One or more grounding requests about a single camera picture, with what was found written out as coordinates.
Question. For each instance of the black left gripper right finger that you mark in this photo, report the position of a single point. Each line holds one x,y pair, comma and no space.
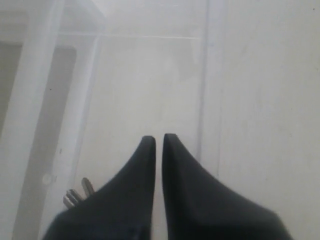
199,207

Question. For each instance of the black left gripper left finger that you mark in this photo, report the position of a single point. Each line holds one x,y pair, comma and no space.
121,209

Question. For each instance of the bunch of keys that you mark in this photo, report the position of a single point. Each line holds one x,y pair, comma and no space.
73,198

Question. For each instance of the clear wide drawer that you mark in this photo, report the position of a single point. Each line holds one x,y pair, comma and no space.
81,82

